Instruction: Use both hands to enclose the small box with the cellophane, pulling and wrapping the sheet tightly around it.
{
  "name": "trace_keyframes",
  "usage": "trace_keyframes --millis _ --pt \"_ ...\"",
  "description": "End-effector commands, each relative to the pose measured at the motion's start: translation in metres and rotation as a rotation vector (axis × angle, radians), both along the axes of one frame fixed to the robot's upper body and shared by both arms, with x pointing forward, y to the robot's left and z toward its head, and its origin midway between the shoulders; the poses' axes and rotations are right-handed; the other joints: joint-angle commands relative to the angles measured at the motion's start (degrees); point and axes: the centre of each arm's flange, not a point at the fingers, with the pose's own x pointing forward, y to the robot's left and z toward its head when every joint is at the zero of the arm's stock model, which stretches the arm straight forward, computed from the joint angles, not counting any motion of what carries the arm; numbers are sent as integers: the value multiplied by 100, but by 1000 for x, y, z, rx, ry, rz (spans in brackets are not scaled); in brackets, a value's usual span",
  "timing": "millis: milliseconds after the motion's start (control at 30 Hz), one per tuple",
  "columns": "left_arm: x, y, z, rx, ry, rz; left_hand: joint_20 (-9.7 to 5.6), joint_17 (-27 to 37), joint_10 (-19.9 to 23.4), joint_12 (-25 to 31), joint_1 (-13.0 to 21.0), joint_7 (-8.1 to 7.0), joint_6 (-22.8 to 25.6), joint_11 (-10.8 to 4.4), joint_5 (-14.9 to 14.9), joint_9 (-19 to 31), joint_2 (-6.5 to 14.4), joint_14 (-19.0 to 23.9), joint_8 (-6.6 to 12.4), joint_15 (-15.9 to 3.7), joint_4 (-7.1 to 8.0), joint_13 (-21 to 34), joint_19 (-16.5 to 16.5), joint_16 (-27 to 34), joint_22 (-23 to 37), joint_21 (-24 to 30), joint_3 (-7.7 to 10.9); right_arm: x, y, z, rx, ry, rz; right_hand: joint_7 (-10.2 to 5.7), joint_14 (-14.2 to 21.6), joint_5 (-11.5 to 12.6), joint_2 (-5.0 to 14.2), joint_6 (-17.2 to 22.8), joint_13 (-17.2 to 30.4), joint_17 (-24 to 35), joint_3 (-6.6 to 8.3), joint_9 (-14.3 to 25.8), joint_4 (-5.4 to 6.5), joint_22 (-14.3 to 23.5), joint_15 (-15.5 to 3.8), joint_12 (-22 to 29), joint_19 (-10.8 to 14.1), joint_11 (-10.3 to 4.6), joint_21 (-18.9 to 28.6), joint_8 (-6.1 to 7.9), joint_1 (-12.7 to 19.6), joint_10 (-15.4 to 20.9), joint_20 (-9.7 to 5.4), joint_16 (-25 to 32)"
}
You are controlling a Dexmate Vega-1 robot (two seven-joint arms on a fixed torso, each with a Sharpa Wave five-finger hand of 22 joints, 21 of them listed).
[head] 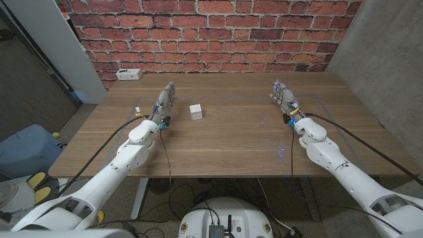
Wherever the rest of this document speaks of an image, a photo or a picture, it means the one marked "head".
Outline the small grey electronics box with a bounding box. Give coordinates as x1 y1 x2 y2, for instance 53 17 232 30
208 224 225 238

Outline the grey table leg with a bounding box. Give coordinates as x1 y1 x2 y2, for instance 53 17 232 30
299 177 321 221

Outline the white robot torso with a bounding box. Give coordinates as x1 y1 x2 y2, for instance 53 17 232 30
177 197 274 238

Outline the white power strip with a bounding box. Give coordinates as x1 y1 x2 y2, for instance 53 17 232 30
115 68 143 81

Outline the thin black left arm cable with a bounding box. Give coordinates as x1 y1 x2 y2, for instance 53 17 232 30
159 128 173 191

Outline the black object with yellow pads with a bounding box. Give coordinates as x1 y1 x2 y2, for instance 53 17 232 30
26 171 56 206

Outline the red brick printed backdrop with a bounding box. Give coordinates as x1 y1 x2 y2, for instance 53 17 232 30
61 0 363 90

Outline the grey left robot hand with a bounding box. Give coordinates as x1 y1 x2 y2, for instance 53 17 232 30
148 81 178 123

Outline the white floor platform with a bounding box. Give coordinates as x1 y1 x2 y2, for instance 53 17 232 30
0 175 69 214

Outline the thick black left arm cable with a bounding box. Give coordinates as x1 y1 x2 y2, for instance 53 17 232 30
56 114 149 198

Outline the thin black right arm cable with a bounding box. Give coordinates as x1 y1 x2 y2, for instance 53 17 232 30
289 127 403 235

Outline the white partition panel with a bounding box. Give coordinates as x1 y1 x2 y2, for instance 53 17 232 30
5 0 107 105

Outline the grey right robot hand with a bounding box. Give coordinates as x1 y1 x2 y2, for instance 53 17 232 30
269 79 305 123

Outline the black round floor fan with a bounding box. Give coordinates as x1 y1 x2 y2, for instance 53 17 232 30
147 178 175 195

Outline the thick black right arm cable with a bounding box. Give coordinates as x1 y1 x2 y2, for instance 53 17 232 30
303 112 423 186

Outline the white floor cable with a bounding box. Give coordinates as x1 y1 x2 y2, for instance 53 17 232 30
256 177 295 232

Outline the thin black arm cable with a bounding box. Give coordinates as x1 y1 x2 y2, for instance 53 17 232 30
159 128 173 191
289 127 403 235

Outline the white table leg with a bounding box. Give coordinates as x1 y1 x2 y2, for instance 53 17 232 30
130 177 149 221

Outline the black metal door frame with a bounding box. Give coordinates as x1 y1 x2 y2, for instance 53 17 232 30
0 6 83 108

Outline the small white box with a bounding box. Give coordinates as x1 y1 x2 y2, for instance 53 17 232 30
189 104 203 120

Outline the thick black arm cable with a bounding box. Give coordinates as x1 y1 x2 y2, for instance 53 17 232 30
303 112 423 186
56 114 149 198

